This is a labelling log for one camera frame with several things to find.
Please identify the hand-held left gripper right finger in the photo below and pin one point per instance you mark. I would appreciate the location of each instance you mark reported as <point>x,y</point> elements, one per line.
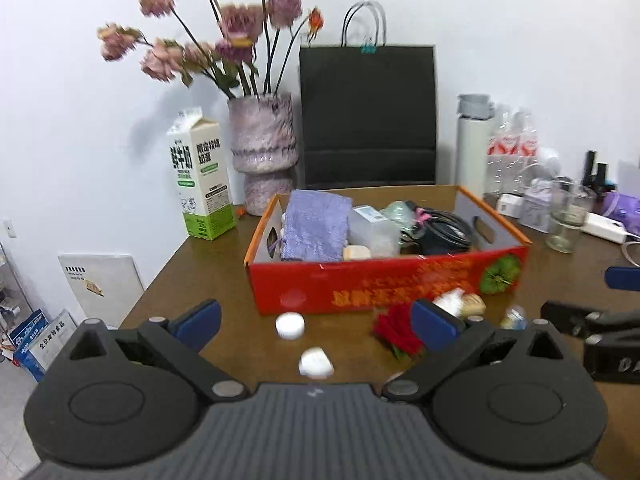
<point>434,324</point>

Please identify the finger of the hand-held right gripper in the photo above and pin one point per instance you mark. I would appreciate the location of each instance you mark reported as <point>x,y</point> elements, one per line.
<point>575,316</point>
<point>622,278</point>

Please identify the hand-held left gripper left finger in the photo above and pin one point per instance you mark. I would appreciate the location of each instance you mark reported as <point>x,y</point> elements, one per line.
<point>200,321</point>

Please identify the red artificial rose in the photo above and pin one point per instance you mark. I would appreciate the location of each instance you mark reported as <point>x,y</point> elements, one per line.
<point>395,331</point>

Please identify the white round disc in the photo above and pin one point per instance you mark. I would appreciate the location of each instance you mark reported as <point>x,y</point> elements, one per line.
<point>290,326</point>

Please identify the red cardboard box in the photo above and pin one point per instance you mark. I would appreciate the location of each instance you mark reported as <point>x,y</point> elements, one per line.
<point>350,285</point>

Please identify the yellow white plush toy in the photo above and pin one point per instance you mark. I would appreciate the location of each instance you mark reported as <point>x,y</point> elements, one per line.
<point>357,253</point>

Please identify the translucent plastic container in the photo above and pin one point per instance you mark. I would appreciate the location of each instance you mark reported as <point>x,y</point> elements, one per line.
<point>372,235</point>

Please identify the iridescent plastic bag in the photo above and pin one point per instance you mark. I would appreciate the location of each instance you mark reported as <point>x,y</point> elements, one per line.
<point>397,212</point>

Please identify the small white object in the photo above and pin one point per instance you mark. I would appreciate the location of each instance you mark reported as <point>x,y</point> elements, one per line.
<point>316,362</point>

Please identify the purple cloth pouch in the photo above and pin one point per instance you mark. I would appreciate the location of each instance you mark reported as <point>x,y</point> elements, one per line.
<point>315,225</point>

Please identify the wooden desktop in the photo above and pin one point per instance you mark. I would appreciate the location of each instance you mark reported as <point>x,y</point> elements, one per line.
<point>350,345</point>

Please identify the white power strip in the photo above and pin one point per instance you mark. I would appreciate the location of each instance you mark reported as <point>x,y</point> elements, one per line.
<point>607,227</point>

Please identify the purple tissue pack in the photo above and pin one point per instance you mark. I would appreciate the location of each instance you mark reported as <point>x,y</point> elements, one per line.
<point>625,210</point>

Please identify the clear glass cup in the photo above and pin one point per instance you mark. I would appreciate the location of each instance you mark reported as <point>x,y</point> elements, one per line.
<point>567,225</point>

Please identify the black bottle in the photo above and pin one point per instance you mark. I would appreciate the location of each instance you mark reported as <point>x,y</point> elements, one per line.
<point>590,170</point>
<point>601,177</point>

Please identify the white flat carton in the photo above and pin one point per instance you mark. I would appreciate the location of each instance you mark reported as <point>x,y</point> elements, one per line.
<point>100,285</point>

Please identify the small pale tin box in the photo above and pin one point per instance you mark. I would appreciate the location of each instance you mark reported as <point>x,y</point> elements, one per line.
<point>532,210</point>

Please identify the white charger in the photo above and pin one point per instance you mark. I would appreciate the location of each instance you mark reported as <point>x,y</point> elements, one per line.
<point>509,205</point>

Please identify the white round gadget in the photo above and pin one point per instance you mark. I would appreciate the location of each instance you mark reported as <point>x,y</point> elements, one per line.
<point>548,162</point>

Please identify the white green milk carton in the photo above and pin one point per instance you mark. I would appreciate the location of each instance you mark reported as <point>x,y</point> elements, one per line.
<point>205,180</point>

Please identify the blue white carton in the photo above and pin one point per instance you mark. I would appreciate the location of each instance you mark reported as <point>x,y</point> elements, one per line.
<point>40,345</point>

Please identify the white thermos bottle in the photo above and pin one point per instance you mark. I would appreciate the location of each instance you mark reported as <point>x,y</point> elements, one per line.
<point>472,155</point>

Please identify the pink ceramic vase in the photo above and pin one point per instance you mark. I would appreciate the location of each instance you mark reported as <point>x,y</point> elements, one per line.
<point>262,150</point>

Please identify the black paper bag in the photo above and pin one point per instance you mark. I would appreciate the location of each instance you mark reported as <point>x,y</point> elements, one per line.
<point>367,110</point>

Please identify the teal binder clip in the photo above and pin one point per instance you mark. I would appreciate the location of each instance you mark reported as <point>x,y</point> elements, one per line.
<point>367,49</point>

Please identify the dried pink flowers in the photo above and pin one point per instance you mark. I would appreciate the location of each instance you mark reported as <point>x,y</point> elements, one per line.
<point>235,25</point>

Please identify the white wall socket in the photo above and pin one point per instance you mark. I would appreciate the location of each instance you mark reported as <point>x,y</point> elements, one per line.
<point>10,227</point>

